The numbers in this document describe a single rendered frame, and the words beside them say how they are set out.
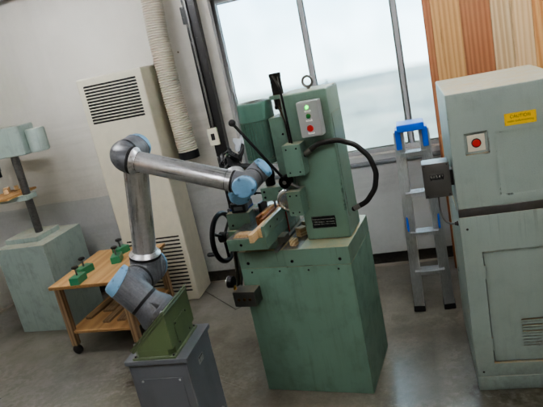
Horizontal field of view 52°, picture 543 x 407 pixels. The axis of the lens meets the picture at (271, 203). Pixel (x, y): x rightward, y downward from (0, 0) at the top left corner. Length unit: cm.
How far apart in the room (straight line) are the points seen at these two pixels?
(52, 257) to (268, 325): 211
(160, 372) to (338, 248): 97
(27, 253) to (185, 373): 229
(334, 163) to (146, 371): 127
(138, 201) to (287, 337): 104
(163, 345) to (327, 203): 99
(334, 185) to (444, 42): 157
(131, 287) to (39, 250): 200
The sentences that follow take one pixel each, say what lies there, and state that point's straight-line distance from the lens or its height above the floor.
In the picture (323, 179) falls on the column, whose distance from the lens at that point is 263.
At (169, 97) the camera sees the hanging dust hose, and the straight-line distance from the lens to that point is 414.
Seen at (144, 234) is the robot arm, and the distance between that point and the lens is 262.
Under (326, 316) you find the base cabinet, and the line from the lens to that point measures 280.
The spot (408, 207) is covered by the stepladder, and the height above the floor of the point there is 66.
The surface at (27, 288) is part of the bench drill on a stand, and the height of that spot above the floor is 37.
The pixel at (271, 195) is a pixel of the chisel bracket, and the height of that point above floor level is 103.
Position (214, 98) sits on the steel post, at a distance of 414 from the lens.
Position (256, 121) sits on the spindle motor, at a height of 142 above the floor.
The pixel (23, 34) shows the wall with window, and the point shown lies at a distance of 489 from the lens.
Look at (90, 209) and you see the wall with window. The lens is 489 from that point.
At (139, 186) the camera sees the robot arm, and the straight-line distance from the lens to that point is 253.
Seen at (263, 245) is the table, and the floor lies 86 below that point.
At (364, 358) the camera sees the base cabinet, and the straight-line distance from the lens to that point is 287.
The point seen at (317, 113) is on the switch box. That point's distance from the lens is 250.
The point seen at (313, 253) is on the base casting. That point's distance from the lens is 266.
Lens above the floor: 173
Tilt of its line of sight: 15 degrees down
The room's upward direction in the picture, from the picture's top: 12 degrees counter-clockwise
